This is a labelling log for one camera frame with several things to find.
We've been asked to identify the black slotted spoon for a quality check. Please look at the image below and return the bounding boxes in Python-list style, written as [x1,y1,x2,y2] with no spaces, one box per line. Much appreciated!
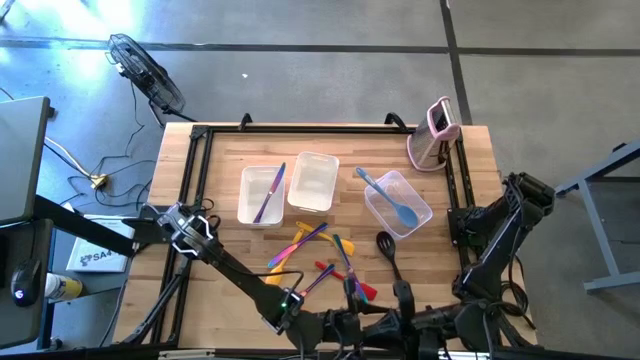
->
[375,230,404,282]

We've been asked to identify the clear plastic storage bin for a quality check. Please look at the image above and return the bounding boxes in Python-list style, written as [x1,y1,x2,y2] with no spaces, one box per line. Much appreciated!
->
[363,169,434,241]

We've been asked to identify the black metal table frame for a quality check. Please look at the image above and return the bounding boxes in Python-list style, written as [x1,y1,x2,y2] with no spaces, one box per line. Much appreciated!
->
[119,112,474,351]

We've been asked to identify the black support beam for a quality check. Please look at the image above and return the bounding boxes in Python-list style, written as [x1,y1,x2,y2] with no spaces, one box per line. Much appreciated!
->
[32,193,151,257]

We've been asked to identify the pink metal box grater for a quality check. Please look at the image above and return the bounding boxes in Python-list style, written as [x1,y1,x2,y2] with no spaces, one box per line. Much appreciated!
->
[405,95,462,173]

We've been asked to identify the grey metal stand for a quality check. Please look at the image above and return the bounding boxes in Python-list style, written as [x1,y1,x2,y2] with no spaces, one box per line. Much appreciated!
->
[554,139,640,294]

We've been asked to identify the black side desk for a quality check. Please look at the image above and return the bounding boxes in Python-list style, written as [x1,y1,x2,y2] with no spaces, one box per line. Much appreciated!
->
[0,219,54,351]

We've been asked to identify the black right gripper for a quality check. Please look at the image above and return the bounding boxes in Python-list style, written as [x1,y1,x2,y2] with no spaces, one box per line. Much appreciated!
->
[372,279,441,349]

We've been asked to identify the black floor fan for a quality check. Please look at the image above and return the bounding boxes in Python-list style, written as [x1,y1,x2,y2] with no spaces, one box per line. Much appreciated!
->
[106,32,199,124]

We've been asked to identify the white floor cable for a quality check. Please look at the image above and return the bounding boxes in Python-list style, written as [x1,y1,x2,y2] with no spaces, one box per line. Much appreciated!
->
[43,137,96,181]

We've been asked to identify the yellow silicone spatula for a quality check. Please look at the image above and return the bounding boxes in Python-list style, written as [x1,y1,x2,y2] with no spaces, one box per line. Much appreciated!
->
[295,220,356,257]
[263,227,306,287]

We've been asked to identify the blue plastic spoon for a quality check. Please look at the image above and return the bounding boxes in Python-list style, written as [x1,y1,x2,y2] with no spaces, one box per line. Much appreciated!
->
[354,166,420,230]

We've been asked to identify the red silicone spatula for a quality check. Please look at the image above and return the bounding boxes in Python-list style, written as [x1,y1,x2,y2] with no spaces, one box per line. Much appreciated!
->
[313,260,379,302]

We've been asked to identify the white printed box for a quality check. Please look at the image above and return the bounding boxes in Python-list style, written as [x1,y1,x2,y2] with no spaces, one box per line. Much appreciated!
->
[66,213,135,274]

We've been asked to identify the yellow white spray can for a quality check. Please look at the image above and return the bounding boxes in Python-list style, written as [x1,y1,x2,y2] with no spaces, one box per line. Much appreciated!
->
[43,272,84,302]

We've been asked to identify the black floor cable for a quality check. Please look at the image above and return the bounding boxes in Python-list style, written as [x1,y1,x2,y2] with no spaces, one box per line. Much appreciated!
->
[64,82,156,209]

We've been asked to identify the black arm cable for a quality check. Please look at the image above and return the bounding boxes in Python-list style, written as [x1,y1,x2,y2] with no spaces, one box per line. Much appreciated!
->
[499,234,531,321]
[234,268,306,301]

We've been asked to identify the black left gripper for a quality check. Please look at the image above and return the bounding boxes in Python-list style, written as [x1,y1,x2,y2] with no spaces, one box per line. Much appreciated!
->
[319,273,374,349]

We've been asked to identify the grey monitor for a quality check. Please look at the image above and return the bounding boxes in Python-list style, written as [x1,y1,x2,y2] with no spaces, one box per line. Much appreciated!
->
[0,96,54,226]

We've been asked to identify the white plastic storage bin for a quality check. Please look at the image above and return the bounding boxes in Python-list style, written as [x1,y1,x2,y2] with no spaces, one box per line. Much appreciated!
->
[286,151,341,215]
[236,165,287,229]

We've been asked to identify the black computer mouse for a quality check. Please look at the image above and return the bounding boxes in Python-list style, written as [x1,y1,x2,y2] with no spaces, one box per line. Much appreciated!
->
[10,257,44,308]

